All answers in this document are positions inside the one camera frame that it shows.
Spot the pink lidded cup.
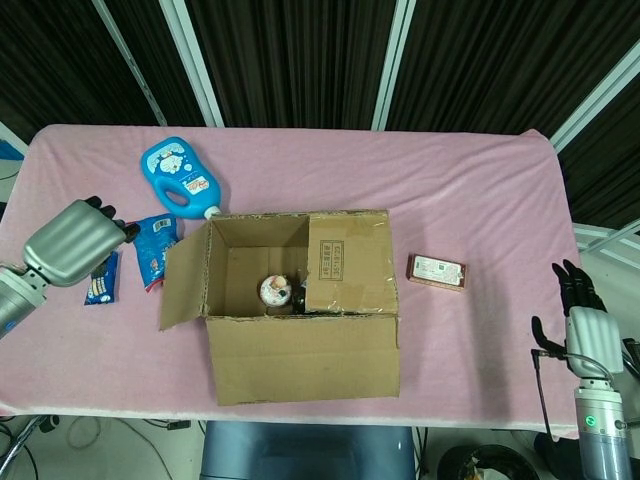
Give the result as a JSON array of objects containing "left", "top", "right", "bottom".
[{"left": 258, "top": 273, "right": 294, "bottom": 307}]

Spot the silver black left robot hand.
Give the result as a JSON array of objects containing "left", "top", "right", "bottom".
[{"left": 22, "top": 196, "right": 142, "bottom": 289}]

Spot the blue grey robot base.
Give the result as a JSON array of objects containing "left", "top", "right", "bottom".
[{"left": 199, "top": 420, "right": 417, "bottom": 480}]

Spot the thin white frame post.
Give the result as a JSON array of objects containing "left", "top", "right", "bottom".
[{"left": 92, "top": 0, "right": 167, "bottom": 126}]

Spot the black round bin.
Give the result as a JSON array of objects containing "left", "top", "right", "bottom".
[{"left": 437, "top": 443, "right": 541, "bottom": 480}]

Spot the blue snack bag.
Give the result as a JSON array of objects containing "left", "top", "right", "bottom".
[{"left": 132, "top": 213, "right": 182, "bottom": 291}]

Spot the wide white frame post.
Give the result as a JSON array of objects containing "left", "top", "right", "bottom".
[{"left": 159, "top": 0, "right": 225, "bottom": 129}]

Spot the pink tablecloth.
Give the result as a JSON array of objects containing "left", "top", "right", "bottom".
[{"left": 0, "top": 123, "right": 584, "bottom": 441}]

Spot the black curtain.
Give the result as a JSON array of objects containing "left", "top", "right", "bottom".
[{"left": 0, "top": 0, "right": 640, "bottom": 231}]

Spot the white slanted frame beam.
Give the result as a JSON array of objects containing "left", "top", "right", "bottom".
[{"left": 547, "top": 49, "right": 640, "bottom": 152}]

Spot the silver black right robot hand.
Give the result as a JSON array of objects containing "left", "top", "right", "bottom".
[{"left": 530, "top": 258, "right": 625, "bottom": 377}]

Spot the black cable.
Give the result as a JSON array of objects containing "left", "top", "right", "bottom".
[{"left": 531, "top": 348, "right": 616, "bottom": 442}]

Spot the white low frame beam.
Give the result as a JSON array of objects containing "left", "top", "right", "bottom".
[{"left": 572, "top": 219, "right": 640, "bottom": 252}]

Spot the dark blue cookie packet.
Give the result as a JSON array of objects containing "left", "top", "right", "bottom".
[{"left": 83, "top": 251, "right": 122, "bottom": 306}]

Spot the brown cardboard box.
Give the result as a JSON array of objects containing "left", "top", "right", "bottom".
[{"left": 158, "top": 208, "right": 404, "bottom": 407}]

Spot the chrome metal tube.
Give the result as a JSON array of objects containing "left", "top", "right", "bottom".
[{"left": 0, "top": 417, "right": 44, "bottom": 480}]

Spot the red and yellow flat box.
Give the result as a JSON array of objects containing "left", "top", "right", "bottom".
[{"left": 407, "top": 253, "right": 471, "bottom": 292}]

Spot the small dark bottle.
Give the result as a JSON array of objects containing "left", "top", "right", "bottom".
[{"left": 291, "top": 279, "right": 309, "bottom": 314}]

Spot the blue detergent bottle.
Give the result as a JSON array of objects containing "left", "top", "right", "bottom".
[{"left": 139, "top": 135, "right": 225, "bottom": 221}]

